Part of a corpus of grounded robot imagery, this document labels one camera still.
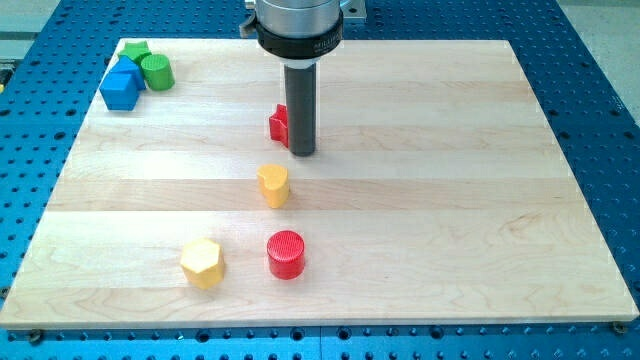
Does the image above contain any yellow heart block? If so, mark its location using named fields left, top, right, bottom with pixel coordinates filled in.
left=257, top=164, right=290, bottom=208

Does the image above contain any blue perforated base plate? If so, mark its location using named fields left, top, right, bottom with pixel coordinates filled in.
left=1, top=1, right=639, bottom=359

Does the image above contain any blue pentagon block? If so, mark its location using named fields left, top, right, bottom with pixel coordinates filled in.
left=99, top=73, right=139, bottom=111

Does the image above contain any green cylinder block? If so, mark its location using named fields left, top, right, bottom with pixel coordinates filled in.
left=141, top=54, right=175, bottom=91

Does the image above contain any blue triangular prism block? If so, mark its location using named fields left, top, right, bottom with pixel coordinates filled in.
left=109, top=56, right=146, bottom=91

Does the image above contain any red star block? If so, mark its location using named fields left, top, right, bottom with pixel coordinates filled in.
left=269, top=104, right=289, bottom=148

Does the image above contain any wooden board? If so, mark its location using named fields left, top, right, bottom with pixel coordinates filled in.
left=1, top=38, right=638, bottom=330

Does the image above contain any yellow hexagon block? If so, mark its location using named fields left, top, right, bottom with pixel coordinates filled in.
left=180, top=238, right=225, bottom=290

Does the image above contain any red cylinder block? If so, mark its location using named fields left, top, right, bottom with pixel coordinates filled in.
left=266, top=230, right=305, bottom=280

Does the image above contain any green star block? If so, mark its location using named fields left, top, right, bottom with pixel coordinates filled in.
left=118, top=41, right=152, bottom=65

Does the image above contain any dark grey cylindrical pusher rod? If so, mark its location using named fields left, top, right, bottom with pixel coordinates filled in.
left=284, top=64, right=317, bottom=157

